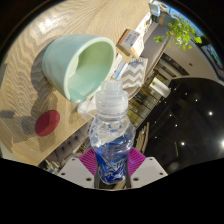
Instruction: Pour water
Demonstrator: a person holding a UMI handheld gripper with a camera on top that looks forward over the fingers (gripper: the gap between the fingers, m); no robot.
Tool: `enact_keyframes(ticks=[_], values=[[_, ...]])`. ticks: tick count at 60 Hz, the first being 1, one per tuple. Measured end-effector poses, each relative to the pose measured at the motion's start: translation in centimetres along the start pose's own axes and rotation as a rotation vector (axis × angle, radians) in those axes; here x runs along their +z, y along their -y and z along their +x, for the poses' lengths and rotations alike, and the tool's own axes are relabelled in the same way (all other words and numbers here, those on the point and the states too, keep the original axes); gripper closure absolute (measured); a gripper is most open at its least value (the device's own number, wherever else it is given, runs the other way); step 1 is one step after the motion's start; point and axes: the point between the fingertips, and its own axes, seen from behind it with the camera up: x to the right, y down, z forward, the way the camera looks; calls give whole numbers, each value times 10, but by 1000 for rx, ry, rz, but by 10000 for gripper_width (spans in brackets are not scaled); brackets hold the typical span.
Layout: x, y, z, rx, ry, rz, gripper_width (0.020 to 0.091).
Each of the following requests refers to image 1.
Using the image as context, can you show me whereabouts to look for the white cardboard box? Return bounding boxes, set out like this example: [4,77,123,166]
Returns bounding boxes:
[116,28,145,59]

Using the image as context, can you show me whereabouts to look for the grey chevron cushion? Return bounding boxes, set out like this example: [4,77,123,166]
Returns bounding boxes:
[120,56,149,90]

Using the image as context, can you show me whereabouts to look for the teal tissue pack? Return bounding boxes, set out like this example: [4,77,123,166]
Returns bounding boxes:
[149,1,168,17]

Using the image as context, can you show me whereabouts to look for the grey wood-trimmed sofa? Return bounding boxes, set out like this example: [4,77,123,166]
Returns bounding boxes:
[128,21,173,101]

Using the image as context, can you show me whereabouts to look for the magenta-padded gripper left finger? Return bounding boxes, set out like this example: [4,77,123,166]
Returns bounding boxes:
[57,147,101,190]

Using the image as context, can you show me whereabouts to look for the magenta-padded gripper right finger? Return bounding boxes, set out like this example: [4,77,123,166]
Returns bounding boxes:
[126,147,168,189]

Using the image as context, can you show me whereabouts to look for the green potted plant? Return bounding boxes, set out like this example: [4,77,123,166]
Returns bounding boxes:
[153,14,203,52]

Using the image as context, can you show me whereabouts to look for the small blue white box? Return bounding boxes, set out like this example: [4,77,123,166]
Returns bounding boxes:
[111,59,129,81]

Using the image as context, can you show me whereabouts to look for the flat round red coaster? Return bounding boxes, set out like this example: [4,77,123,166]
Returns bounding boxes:
[34,109,62,138]

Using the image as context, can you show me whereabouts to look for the group of ceiling lights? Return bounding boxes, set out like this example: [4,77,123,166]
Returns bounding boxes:
[166,96,224,148]

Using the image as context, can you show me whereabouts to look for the pale green ceramic mug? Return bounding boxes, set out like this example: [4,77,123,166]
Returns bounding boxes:
[41,33,118,104]

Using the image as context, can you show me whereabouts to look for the clear blue-labelled drink bottle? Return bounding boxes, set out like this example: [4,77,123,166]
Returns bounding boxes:
[88,79,137,185]

